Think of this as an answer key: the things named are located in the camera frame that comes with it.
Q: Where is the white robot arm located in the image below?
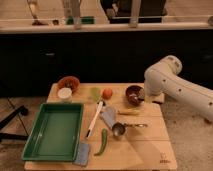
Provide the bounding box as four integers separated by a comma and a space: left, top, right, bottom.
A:
144, 55, 213, 122

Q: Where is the purple bowl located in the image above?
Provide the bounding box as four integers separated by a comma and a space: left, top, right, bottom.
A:
125, 85, 144, 106

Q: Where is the orange bowl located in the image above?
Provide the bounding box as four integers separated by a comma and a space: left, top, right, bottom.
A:
58, 76, 80, 92

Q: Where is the orange fruit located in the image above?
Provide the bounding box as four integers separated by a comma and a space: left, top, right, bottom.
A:
102, 88, 113, 99

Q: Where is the grey cloth piece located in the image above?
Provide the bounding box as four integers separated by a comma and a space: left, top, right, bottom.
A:
101, 106, 116, 128

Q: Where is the white cup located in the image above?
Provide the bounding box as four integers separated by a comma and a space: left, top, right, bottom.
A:
57, 87, 72, 101

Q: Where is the green chili pepper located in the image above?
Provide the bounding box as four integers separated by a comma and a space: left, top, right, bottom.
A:
94, 129, 108, 156

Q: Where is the metal measuring cup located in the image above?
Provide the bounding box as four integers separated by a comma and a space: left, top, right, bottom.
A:
112, 122, 147, 138

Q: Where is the blue sponge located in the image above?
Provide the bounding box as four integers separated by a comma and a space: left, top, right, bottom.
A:
74, 142, 90, 166

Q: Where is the green plastic tray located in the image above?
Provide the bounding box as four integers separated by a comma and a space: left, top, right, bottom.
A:
22, 103, 84, 162

